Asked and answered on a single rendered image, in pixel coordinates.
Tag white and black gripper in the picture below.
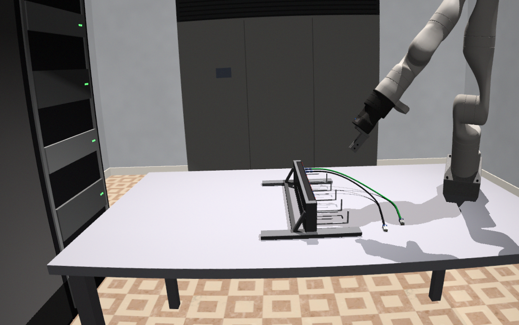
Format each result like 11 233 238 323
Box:
349 77 409 153

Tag dark grey rack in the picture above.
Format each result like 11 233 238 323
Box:
261 160 362 239

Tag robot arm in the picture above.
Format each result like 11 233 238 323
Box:
386 0 499 178

